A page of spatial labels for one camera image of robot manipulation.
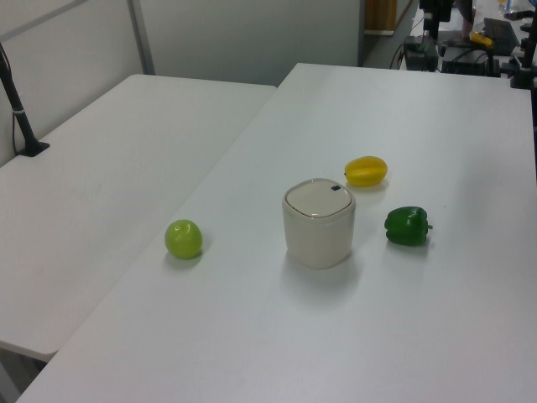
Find black electronics box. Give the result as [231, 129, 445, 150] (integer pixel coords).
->
[403, 35, 440, 73]

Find yellow toy starfruit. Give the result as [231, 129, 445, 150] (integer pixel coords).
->
[343, 155, 389, 188]

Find black flat device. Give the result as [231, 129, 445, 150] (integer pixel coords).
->
[440, 44, 501, 77]

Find black camera stand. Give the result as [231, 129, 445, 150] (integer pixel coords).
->
[418, 0, 455, 44]

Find black pole with base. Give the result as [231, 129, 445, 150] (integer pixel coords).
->
[0, 41, 51, 158]

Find dark green toy bell pepper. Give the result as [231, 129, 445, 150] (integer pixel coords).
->
[383, 205, 435, 248]

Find light green toy apple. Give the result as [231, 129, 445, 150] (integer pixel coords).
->
[164, 218, 204, 261]

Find black clamp stand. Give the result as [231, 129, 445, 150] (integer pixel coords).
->
[498, 24, 537, 90]

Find grey partition corner post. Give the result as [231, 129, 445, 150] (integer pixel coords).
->
[127, 0, 157, 77]

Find yellow tool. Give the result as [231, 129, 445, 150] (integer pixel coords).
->
[468, 29, 494, 48]

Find beige garbage bin with lid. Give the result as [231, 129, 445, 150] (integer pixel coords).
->
[281, 177, 357, 270]

